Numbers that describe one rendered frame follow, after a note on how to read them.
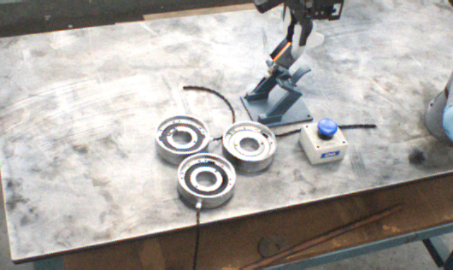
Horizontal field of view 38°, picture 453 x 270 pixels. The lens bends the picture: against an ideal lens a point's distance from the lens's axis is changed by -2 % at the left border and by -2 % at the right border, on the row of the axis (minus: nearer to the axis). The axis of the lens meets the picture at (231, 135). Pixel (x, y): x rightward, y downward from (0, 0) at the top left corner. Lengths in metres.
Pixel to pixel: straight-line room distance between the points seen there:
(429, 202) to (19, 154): 0.97
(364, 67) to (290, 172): 0.39
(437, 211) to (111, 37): 0.88
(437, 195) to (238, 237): 0.52
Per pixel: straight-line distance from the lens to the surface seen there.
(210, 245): 1.46
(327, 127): 1.28
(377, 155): 1.36
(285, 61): 1.29
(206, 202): 1.17
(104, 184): 1.23
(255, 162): 1.24
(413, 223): 1.61
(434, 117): 1.45
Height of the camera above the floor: 1.75
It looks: 46 degrees down
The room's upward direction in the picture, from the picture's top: 9 degrees clockwise
